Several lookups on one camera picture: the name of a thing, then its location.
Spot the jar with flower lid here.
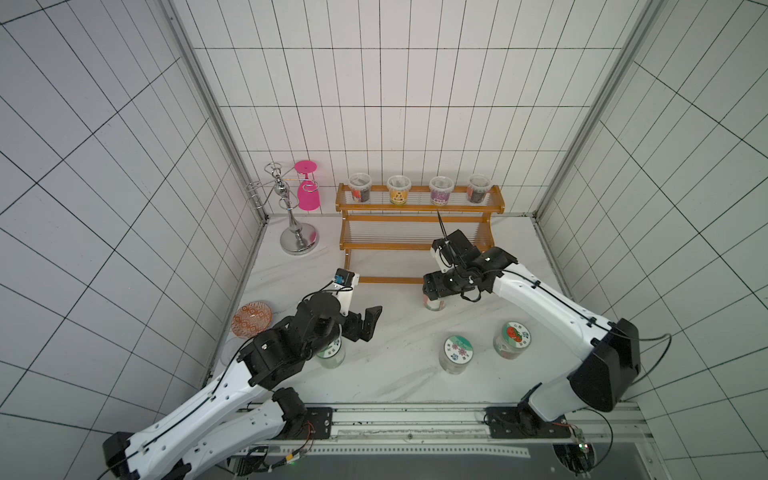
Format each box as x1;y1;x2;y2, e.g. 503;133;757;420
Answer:
423;295;445;311

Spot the jar with green tree lid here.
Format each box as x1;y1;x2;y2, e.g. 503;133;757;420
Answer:
316;336;346;369

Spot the jar with pink floral lid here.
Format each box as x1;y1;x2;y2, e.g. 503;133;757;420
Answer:
438;335;474;375

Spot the jar with red strawberry lid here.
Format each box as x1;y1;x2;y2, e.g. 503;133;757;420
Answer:
493;321;531;360

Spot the clear cup with purple label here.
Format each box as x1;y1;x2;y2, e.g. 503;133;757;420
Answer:
429;176;455;206

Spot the clear cup with yellow label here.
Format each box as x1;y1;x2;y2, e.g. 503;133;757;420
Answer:
386;175;412;206

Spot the small clear seed cup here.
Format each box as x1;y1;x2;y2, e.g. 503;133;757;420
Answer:
466;174;492;204

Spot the clear cup with dark seeds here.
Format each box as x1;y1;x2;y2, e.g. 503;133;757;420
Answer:
349;173;372;203

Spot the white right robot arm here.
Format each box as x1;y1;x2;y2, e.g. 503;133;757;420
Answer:
423;240;640;422

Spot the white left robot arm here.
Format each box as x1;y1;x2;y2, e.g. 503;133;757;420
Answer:
103;291;382;479

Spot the orange wooden tiered shelf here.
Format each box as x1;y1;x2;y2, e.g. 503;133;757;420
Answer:
335;184;505;270

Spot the silver glass holder stand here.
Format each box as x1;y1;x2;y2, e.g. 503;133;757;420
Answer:
246;161;319;256

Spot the pink plastic wine glass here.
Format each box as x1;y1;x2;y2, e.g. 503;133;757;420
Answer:
295;160;321;212

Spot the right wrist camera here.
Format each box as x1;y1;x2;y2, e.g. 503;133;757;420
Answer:
430;230;476;273

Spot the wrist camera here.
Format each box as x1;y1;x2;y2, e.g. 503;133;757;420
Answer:
430;230;476;273
331;268;360;316

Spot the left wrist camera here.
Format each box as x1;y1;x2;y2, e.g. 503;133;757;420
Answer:
331;268;360;316

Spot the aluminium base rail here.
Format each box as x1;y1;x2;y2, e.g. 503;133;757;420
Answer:
167;400;655;460

